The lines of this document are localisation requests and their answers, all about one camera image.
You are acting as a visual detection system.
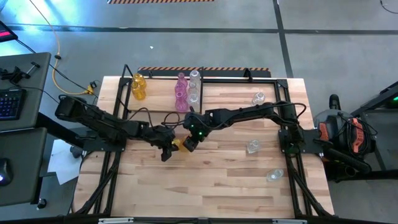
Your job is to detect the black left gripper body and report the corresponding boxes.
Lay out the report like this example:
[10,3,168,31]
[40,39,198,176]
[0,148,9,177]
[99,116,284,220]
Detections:
[146,125,177,149]

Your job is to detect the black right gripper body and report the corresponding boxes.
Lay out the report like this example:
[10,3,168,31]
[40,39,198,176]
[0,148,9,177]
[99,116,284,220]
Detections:
[182,111,215,141]

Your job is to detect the yellow wide round vase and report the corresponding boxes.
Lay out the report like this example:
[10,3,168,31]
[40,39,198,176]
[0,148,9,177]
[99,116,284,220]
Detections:
[172,138,190,153]

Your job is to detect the clear crosshatched jar vase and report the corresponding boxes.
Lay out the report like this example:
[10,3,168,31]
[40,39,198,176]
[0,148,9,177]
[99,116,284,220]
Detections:
[187,92,201,113]

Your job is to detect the clear bulbous ribbed vase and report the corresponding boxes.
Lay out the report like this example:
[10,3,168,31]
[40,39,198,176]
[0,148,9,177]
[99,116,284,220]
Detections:
[187,82,200,96]

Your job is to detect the tall pink ribbed vase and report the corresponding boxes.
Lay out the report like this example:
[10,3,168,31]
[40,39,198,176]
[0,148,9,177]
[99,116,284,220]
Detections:
[174,83,187,100]

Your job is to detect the small pink bulbous vase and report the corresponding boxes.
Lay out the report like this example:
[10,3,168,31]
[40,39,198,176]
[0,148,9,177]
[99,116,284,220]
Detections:
[177,72,189,88]

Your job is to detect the tall clear textured cylinder vase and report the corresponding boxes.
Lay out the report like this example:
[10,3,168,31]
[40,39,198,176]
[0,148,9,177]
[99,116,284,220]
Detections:
[189,70,202,88]

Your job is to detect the yellow ribbed jar vase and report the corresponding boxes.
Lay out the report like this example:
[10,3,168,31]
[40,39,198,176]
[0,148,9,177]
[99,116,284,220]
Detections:
[131,81,147,101]

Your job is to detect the clear square diamond-cut vase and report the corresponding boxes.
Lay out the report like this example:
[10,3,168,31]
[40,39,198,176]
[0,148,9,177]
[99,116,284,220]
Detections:
[245,139,262,155]

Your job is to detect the yellow cylinder bottle vase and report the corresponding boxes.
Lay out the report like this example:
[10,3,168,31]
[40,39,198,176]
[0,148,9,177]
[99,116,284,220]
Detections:
[132,73,147,88]

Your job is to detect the clear smooth jar vase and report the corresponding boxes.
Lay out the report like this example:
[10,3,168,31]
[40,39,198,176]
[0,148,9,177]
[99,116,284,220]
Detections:
[251,91,266,107]

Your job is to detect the small clear fluted vase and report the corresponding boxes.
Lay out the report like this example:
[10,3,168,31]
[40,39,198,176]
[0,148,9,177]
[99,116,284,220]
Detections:
[266,168,285,182]

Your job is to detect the black caster wheel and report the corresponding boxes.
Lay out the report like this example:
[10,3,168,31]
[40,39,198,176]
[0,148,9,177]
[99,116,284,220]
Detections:
[69,144,84,159]

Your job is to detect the white paper sheet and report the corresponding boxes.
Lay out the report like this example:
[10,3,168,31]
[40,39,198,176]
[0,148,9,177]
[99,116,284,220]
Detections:
[47,139,84,185]

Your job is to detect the grey desk top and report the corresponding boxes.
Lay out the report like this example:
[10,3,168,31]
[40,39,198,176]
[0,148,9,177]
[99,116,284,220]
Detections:
[0,52,52,131]
[0,127,48,207]

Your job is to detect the black orange equipment case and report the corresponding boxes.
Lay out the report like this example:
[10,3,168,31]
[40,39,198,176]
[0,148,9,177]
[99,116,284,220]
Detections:
[313,112,379,158]

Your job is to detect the black keyboard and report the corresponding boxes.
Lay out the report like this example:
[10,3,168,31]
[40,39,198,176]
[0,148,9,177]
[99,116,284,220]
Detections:
[0,88,27,121]

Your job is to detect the black clamp tool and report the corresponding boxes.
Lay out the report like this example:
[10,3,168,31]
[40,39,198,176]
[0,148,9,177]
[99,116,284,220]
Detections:
[0,61,40,84]

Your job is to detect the black computer mouse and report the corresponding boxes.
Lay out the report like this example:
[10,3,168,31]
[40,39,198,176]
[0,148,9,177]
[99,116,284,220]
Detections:
[0,157,14,187]

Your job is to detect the tablet with pink screen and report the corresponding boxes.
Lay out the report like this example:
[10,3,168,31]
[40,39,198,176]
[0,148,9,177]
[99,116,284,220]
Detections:
[0,20,19,43]

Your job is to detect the black metal shelf frame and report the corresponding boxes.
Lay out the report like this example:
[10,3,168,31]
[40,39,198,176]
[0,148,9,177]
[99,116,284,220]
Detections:
[119,63,206,115]

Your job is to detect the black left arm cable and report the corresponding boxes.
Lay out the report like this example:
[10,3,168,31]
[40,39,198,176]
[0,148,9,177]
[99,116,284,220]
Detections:
[126,107,187,130]

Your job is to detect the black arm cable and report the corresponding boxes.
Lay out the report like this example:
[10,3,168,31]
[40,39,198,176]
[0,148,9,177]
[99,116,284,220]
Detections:
[217,102,308,130]
[126,107,187,130]

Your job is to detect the black hazard-striped cable cover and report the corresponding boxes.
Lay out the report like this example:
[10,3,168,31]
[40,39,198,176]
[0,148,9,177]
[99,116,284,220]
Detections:
[136,65,271,78]

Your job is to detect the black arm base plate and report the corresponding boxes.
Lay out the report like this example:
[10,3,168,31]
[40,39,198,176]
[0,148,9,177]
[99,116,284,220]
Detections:
[278,129,326,154]
[82,129,128,153]

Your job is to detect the black aluminium frame rail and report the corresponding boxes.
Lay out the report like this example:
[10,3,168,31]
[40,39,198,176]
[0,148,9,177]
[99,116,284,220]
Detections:
[272,82,312,217]
[92,76,124,216]
[281,82,332,217]
[105,76,133,216]

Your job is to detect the black front frame bar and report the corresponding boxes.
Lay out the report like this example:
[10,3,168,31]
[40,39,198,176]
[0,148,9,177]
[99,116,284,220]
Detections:
[67,214,398,224]

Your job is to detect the silver metal bracket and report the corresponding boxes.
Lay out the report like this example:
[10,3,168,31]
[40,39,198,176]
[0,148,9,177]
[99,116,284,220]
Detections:
[98,217,134,224]
[272,218,308,224]

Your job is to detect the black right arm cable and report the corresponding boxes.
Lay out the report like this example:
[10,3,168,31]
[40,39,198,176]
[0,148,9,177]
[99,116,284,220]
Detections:
[217,102,308,130]

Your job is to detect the yellow extension cable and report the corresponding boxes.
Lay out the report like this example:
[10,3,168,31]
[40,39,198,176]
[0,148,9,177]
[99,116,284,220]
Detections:
[29,0,94,96]

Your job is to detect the black ribbed hose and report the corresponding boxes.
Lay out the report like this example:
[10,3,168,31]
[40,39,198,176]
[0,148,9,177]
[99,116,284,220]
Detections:
[323,148,373,174]

